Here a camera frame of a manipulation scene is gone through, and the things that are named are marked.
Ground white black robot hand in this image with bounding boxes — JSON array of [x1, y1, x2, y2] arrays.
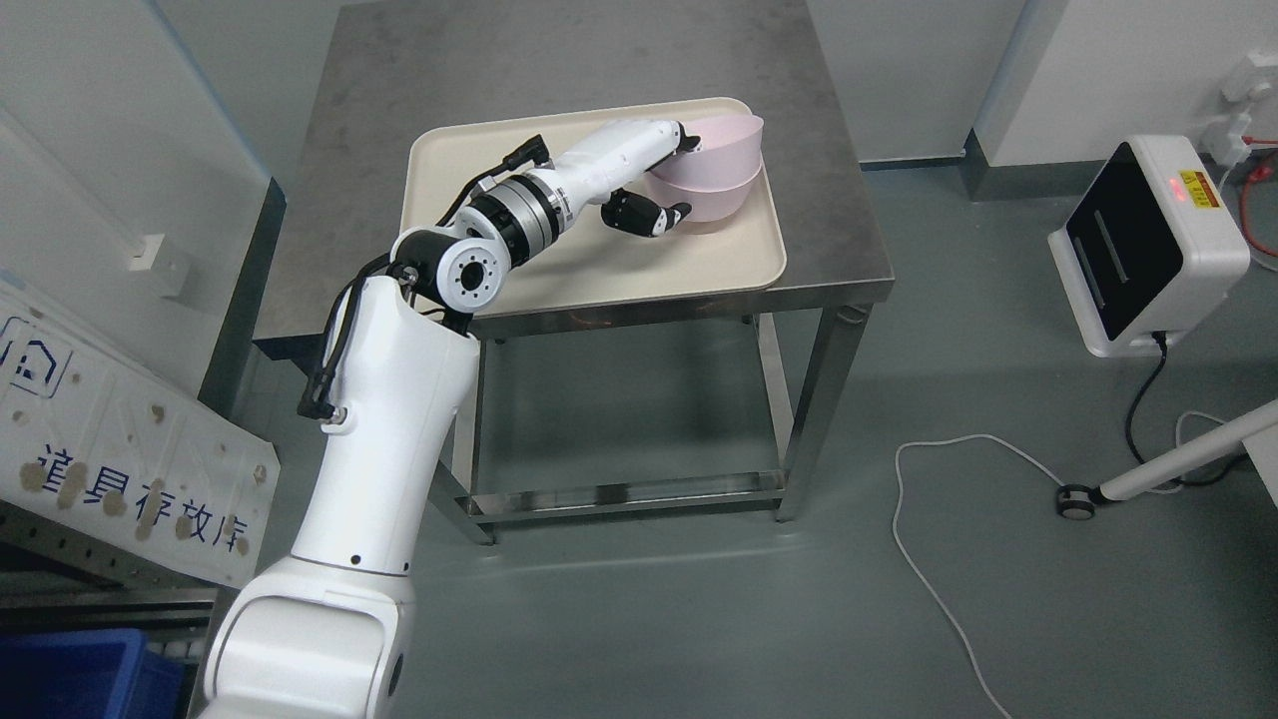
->
[[548, 119, 700, 238]]

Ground white wall outlet box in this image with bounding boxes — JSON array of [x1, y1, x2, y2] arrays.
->
[[1201, 50, 1277, 169]]

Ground stainless steel table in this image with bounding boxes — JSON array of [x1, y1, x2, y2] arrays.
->
[[253, 1, 895, 520]]

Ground white stand leg with caster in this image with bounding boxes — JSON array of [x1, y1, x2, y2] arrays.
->
[[1056, 400, 1277, 520]]

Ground red cable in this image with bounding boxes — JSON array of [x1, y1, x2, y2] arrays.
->
[[1240, 140, 1278, 271]]

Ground white black box device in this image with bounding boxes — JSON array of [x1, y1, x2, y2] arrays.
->
[[1048, 135, 1252, 359]]

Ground blue plastic bin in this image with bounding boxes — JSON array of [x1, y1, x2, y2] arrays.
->
[[1, 628, 187, 718]]

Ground black power cable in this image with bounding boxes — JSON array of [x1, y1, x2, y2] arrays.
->
[[1125, 332, 1238, 488]]

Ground white wall socket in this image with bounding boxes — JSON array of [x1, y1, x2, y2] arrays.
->
[[127, 234, 193, 299]]

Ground white floor cable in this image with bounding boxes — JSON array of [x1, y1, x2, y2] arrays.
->
[[891, 433, 1065, 719]]

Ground pink bowl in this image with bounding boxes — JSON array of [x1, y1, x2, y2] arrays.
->
[[645, 163, 766, 231], [649, 114, 766, 190]]

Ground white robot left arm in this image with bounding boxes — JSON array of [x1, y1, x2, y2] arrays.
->
[[202, 135, 567, 718]]

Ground beige plastic tray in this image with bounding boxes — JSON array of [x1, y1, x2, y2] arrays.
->
[[400, 97, 787, 321]]

